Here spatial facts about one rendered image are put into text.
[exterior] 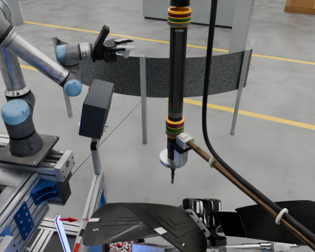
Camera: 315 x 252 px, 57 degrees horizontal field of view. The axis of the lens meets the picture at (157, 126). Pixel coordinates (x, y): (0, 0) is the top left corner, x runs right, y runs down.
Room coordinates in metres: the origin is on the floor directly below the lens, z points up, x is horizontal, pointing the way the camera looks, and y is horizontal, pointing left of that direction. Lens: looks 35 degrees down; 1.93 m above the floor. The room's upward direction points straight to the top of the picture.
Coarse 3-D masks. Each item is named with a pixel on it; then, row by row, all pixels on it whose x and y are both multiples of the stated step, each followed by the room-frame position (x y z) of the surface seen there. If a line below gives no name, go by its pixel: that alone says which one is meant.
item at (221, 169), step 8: (192, 144) 0.50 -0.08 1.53; (200, 152) 0.47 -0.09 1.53; (208, 160) 0.45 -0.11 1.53; (216, 168) 0.43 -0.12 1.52; (224, 168) 0.42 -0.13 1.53; (232, 176) 0.40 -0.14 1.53; (240, 184) 0.38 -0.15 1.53; (248, 192) 0.36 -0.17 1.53; (256, 200) 0.35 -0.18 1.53; (264, 208) 0.33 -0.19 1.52; (272, 208) 0.32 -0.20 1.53; (288, 224) 0.29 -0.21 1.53; (296, 232) 0.28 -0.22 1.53; (304, 240) 0.27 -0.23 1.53; (312, 248) 0.25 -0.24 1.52
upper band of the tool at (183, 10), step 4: (168, 8) 0.56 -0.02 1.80; (172, 8) 0.58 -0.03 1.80; (176, 8) 0.58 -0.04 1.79; (180, 8) 0.58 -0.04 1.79; (184, 8) 0.58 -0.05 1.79; (188, 8) 0.57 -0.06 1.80; (172, 12) 0.54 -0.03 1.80; (176, 12) 0.54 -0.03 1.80; (180, 12) 0.54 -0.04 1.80; (184, 12) 0.54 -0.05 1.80; (188, 12) 0.54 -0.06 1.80; (168, 16) 0.55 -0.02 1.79; (168, 20) 0.55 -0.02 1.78
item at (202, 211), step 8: (184, 200) 0.59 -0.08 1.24; (192, 200) 0.57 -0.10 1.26; (200, 200) 0.57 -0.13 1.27; (208, 200) 0.57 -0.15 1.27; (216, 200) 0.58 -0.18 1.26; (184, 208) 0.57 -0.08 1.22; (192, 208) 0.56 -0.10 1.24; (200, 208) 0.55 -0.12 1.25; (208, 208) 0.55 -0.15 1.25; (216, 208) 0.56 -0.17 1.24; (200, 216) 0.53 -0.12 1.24; (208, 216) 0.53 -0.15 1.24; (216, 216) 0.54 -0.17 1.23; (208, 224) 0.52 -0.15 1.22; (216, 224) 0.52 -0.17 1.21; (216, 232) 0.52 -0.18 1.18; (208, 240) 0.48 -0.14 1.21; (216, 240) 0.48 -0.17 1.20; (224, 240) 0.49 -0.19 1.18
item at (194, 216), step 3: (186, 210) 0.52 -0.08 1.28; (189, 210) 0.54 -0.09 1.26; (192, 210) 0.55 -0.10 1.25; (192, 213) 0.53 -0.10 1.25; (192, 216) 0.52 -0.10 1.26; (195, 216) 0.53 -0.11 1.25; (195, 219) 0.51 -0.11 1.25; (201, 222) 0.52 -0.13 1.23; (198, 225) 0.49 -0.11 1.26; (201, 225) 0.50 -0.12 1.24; (204, 225) 0.51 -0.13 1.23; (201, 228) 0.48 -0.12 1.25; (204, 228) 0.50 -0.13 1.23; (207, 231) 0.49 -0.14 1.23; (207, 234) 0.47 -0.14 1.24
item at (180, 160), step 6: (186, 132) 0.54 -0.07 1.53; (180, 138) 0.52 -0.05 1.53; (186, 138) 0.52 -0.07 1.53; (192, 138) 0.52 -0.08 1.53; (174, 144) 0.53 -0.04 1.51; (180, 144) 0.51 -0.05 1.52; (186, 144) 0.51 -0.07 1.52; (162, 150) 0.58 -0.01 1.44; (174, 150) 0.53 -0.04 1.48; (180, 150) 0.51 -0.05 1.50; (186, 150) 0.52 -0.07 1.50; (162, 156) 0.56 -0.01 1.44; (174, 156) 0.53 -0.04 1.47; (180, 156) 0.52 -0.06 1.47; (186, 156) 0.53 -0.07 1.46; (162, 162) 0.54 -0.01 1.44; (168, 162) 0.53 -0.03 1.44; (174, 162) 0.53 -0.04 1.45; (180, 162) 0.52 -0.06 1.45
